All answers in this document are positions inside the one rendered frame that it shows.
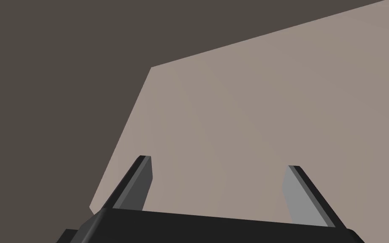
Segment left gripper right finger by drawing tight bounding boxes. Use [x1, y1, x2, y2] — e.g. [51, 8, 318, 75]
[282, 165, 348, 229]

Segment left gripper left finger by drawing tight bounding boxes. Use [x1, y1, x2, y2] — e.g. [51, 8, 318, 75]
[101, 155, 153, 211]

